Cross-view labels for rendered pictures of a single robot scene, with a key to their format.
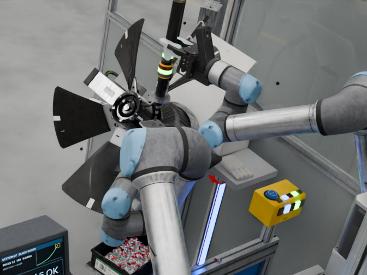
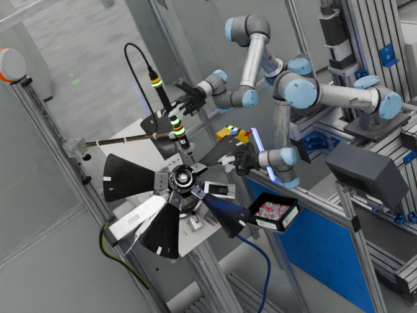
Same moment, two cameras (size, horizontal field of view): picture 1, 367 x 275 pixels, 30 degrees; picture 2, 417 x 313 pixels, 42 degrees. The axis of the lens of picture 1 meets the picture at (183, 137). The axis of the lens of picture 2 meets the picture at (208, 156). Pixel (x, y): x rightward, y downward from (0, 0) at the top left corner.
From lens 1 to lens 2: 2.30 m
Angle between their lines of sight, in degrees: 56
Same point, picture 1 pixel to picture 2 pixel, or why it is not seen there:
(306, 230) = (203, 176)
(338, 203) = (203, 142)
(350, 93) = (255, 18)
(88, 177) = (226, 218)
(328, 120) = (268, 31)
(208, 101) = (158, 156)
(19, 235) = (353, 155)
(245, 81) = (219, 73)
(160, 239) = (350, 91)
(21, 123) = not seen: outside the picture
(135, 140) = (304, 81)
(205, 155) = not seen: hidden behind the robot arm
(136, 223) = not seen: hidden behind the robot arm
